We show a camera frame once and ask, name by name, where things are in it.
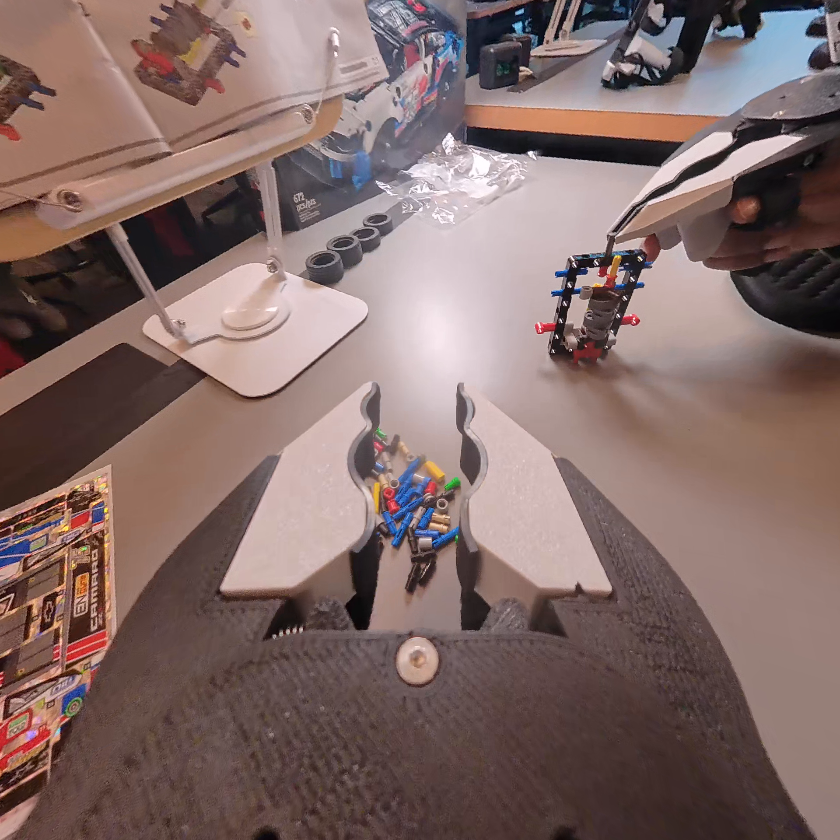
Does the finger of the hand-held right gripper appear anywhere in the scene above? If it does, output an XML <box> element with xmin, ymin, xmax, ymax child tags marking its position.
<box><xmin>605</xmin><ymin>157</ymin><xmax>742</xmax><ymax>265</ymax></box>
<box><xmin>630</xmin><ymin>125</ymin><xmax>749</xmax><ymax>198</ymax></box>

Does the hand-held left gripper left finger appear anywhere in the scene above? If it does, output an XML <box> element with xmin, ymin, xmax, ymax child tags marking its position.
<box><xmin>218</xmin><ymin>382</ymin><xmax>383</xmax><ymax>603</ymax></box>

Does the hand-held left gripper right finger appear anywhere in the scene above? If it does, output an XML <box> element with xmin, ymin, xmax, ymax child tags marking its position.
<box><xmin>455</xmin><ymin>382</ymin><xmax>616</xmax><ymax>632</ymax></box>

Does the pile of small lego pins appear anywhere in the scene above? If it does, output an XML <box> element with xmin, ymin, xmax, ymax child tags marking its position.
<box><xmin>367</xmin><ymin>427</ymin><xmax>463</xmax><ymax>595</ymax></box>

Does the black frame lego assembly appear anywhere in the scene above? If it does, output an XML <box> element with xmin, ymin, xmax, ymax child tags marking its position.
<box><xmin>535</xmin><ymin>249</ymin><xmax>655</xmax><ymax>366</ymax></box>

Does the lego sticker sheet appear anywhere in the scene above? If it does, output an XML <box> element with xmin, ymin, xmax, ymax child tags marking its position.
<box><xmin>0</xmin><ymin>466</ymin><xmax>116</xmax><ymax>811</ymax></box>

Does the lego set box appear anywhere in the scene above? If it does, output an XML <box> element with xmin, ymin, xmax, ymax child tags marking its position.
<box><xmin>272</xmin><ymin>0</ymin><xmax>468</xmax><ymax>232</ymax></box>

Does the lego instruction booklet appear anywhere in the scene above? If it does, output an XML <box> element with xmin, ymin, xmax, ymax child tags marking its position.
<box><xmin>0</xmin><ymin>0</ymin><xmax>388</xmax><ymax>211</ymax></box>

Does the black padded object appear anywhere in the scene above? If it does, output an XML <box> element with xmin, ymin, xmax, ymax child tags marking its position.
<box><xmin>806</xmin><ymin>13</ymin><xmax>840</xmax><ymax>70</ymax></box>

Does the grey table with orange edge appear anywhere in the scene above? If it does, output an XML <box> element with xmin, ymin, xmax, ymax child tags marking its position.
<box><xmin>465</xmin><ymin>7</ymin><xmax>840</xmax><ymax>142</ymax></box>

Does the black dimpled wrist rest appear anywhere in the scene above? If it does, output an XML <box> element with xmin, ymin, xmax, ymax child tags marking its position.
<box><xmin>730</xmin><ymin>249</ymin><xmax>840</xmax><ymax>340</ymax></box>

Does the white book stand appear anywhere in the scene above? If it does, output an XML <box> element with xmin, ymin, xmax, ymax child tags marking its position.
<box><xmin>0</xmin><ymin>26</ymin><xmax>370</xmax><ymax>400</ymax></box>
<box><xmin>530</xmin><ymin>0</ymin><xmax>608</xmax><ymax>60</ymax></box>

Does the black box with green lights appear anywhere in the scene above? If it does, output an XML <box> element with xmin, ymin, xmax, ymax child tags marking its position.
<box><xmin>479</xmin><ymin>34</ymin><xmax>532</xmax><ymax>89</ymax></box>

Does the clear plastic bag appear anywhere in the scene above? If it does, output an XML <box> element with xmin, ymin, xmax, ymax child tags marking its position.
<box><xmin>377</xmin><ymin>133</ymin><xmax>540</xmax><ymax>227</ymax></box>

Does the black and white strapped device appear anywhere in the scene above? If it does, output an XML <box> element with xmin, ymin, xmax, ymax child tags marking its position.
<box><xmin>600</xmin><ymin>0</ymin><xmax>765</xmax><ymax>89</ymax></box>

